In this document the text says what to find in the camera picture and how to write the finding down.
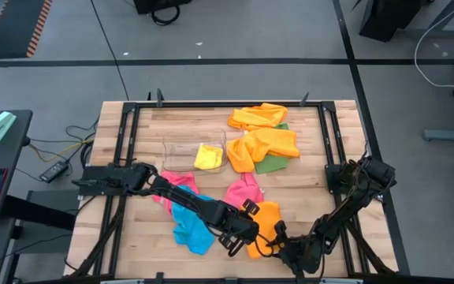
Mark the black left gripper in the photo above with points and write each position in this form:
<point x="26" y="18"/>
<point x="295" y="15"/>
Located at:
<point x="240" y="229"/>

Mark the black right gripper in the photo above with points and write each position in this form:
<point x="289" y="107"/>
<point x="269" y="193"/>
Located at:
<point x="302" y="252"/>

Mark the orange microfiber towel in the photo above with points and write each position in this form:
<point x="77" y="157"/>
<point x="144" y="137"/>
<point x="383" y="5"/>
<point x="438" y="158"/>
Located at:
<point x="258" y="148"/>
<point x="268" y="217"/>
<point x="258" y="116"/>

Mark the pink microfiber towel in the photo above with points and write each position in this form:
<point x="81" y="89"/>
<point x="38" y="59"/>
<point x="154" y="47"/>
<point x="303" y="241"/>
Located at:
<point x="181" y="179"/>
<point x="243" y="191"/>

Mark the yellow microfiber towel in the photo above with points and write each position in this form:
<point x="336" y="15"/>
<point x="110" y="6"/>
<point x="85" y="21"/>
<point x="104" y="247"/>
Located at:
<point x="208" y="157"/>

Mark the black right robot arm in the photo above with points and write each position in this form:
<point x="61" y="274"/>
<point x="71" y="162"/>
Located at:
<point x="369" y="173"/>

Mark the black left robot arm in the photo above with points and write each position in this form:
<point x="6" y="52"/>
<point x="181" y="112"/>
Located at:
<point x="187" y="199"/>

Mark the blue microfiber towel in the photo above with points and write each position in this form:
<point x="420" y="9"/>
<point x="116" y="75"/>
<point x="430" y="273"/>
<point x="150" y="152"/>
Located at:
<point x="189" y="232"/>

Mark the green microfiber towel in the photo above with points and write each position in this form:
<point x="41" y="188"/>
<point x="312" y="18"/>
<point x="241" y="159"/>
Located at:
<point x="272" y="163"/>

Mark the clear plastic bin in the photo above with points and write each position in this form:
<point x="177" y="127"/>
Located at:
<point x="183" y="150"/>

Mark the grey desk foot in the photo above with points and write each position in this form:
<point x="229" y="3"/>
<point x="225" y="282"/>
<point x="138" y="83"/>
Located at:
<point x="451" y="135"/>

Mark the black power adapter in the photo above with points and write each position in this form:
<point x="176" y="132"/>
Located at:
<point x="53" y="171"/>

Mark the black side desk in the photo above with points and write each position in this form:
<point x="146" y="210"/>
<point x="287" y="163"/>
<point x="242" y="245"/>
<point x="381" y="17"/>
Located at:
<point x="2" y="158"/>

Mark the black desk base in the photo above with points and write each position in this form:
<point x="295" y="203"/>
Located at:
<point x="384" y="17"/>

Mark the black floor mat orange edge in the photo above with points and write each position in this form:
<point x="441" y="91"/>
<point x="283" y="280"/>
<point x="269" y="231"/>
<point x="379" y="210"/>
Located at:
<point x="14" y="27"/>

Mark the black metal table frame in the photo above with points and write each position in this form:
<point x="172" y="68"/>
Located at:
<point x="227" y="104"/>

